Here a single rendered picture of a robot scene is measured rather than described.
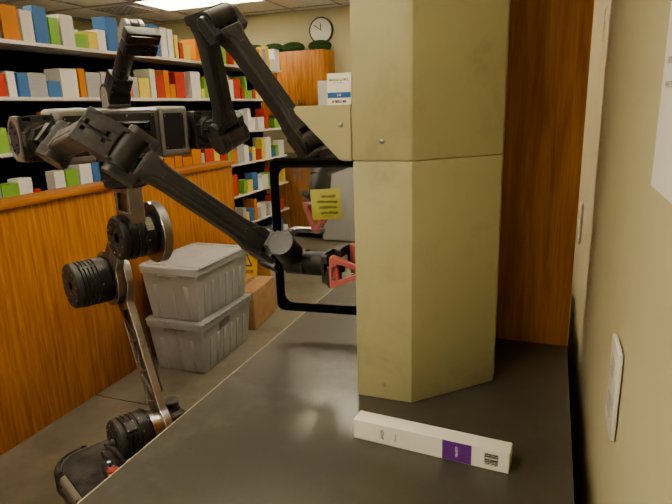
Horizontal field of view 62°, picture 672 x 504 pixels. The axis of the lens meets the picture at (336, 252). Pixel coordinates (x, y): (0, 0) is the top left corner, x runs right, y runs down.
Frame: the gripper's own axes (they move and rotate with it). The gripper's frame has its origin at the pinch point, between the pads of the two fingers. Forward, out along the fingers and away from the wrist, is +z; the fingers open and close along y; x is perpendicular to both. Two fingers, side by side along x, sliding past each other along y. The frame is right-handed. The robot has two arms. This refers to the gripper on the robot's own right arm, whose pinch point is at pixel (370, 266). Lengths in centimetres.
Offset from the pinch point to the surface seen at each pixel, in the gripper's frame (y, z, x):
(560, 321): 25.1, 38.5, 17.8
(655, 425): -61, 46, -6
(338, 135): -13.0, -0.9, -28.1
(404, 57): -12.8, 11.5, -40.7
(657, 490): -65, 46, -2
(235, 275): 181, -153, 65
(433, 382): -8.8, 15.7, 20.5
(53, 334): 79, -196, 70
